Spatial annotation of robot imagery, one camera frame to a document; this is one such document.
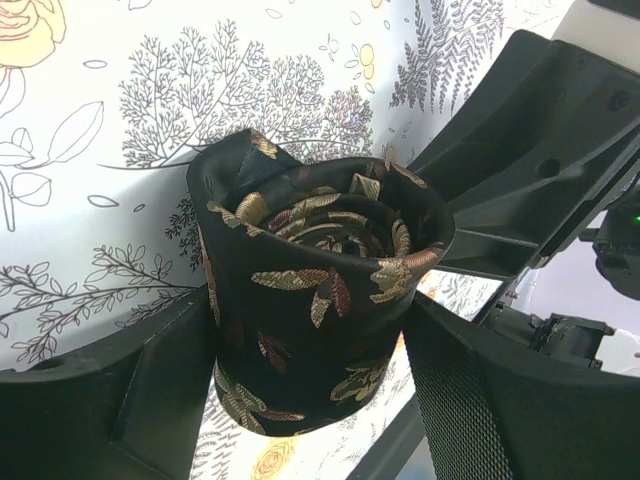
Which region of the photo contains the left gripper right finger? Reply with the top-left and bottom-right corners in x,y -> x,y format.
403,295 -> 639,479

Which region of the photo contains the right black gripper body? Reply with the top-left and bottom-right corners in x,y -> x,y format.
483,179 -> 639,370

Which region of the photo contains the black gold floral tie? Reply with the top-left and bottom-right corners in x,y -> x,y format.
186,129 -> 455,437

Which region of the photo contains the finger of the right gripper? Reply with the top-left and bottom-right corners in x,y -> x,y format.
411,30 -> 639,268
437,227 -> 538,280

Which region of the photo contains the floral patterned table mat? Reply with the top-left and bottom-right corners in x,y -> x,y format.
0,0 -> 566,480

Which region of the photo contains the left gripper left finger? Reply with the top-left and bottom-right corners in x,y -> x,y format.
1,288 -> 215,480

